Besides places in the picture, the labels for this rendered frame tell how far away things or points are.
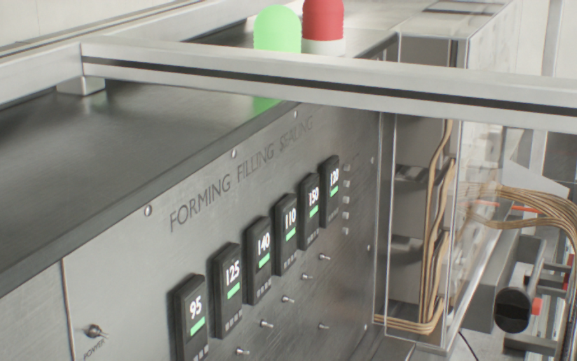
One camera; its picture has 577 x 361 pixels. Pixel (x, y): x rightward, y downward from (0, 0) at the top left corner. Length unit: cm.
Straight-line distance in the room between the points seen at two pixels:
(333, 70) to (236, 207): 19
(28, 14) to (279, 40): 381
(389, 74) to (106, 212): 29
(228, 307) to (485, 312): 100
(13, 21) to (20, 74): 378
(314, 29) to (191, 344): 48
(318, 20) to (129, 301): 52
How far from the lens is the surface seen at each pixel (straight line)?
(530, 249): 206
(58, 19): 488
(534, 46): 602
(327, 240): 114
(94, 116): 83
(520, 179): 214
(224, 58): 79
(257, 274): 90
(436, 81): 72
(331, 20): 107
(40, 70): 84
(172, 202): 72
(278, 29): 93
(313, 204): 103
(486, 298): 174
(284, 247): 96
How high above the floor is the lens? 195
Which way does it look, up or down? 21 degrees down
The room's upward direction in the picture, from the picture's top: straight up
